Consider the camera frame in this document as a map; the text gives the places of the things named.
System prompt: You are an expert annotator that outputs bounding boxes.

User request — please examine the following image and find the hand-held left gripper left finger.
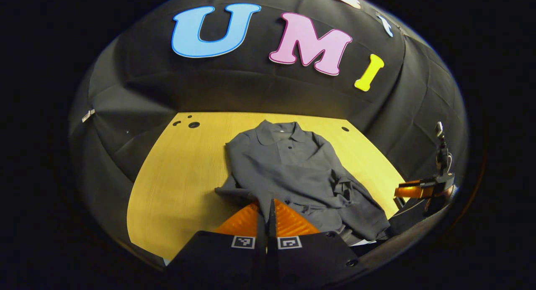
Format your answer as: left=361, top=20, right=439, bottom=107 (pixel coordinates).
left=167, top=200, right=267, bottom=282

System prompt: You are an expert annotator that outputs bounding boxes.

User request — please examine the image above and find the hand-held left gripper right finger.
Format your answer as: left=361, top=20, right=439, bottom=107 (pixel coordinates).
left=268, top=198, right=369, bottom=282

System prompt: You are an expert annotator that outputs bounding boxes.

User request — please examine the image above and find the grey button shirt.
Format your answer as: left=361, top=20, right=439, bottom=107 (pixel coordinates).
left=214, top=120, right=391, bottom=245

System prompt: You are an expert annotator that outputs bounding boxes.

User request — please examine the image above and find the black backdrop cloth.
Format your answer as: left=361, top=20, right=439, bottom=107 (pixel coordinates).
left=69, top=0, right=467, bottom=223

